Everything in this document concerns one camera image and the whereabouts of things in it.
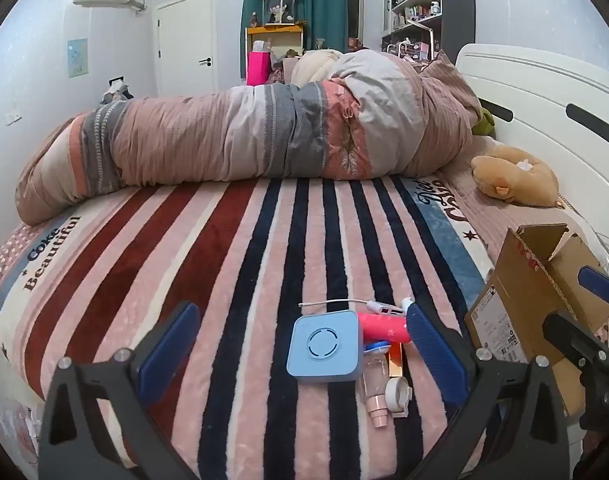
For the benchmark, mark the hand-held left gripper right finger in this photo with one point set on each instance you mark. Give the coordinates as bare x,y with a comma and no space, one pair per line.
434,355

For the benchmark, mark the yellow shelf unit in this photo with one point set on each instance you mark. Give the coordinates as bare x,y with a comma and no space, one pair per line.
279,31

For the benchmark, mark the dark grey pillar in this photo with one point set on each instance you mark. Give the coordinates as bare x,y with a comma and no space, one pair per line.
459,10

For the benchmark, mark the pink tube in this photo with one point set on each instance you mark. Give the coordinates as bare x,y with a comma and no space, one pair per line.
379,327

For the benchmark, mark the white door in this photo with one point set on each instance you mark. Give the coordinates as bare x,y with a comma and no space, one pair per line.
184,45

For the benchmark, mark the white tape roll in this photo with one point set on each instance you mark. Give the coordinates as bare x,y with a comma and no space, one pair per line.
397,395

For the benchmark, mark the pale blue square device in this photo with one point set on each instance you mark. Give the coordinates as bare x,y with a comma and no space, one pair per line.
324,345

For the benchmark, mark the pink grey striped duvet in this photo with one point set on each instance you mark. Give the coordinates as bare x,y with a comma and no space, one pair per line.
234,135

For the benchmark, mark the window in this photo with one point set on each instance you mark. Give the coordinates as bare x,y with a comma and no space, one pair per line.
354,5

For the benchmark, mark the green plush toy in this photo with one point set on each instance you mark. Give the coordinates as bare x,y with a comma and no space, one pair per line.
484,122

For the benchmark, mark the cream cushion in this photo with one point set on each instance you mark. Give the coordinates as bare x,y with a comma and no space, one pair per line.
312,67

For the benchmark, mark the glass display case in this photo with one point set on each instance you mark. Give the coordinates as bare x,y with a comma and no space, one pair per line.
278,7

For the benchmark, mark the small clear spray bottle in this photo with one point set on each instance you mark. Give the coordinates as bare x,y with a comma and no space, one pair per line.
372,375

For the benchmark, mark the teal curtain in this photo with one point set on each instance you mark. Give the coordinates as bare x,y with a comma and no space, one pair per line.
324,5

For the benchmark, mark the white headboard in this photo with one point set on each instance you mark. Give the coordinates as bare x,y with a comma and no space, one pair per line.
534,100

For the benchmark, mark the white wall switch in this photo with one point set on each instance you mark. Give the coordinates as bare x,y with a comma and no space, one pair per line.
13,119

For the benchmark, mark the bright pink bag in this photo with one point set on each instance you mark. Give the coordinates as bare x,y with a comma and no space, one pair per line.
258,70

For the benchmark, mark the tan plush toy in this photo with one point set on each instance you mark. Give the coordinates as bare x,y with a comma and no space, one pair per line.
519,180

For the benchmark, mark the cardboard box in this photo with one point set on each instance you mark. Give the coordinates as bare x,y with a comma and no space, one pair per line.
514,310

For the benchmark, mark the striped fleece blanket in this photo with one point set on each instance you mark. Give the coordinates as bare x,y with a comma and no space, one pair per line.
184,260

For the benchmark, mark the blue wall poster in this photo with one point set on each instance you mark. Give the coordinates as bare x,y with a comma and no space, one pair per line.
77,58

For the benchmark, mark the cluttered bookshelf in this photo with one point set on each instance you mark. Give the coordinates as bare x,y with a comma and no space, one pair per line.
414,10

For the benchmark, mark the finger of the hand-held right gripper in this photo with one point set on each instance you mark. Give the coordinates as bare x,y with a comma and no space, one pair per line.
601,285
574,342

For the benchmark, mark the gold stick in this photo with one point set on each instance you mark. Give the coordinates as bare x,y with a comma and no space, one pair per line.
395,360

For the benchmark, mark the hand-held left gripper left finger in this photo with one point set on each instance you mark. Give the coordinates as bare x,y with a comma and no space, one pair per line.
167,355

